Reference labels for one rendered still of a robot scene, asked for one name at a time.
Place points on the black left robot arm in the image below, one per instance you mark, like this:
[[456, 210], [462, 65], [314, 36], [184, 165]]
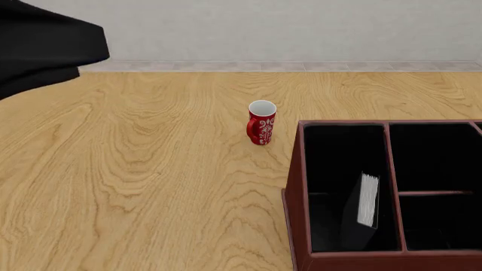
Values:
[[41, 45]]

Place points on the red-brown desk caddy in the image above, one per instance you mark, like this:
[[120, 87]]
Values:
[[301, 197]]

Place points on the black book with white pages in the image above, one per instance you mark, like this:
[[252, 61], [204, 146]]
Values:
[[367, 201]]

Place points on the red mug with white pattern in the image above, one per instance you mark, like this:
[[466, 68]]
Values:
[[262, 127]]

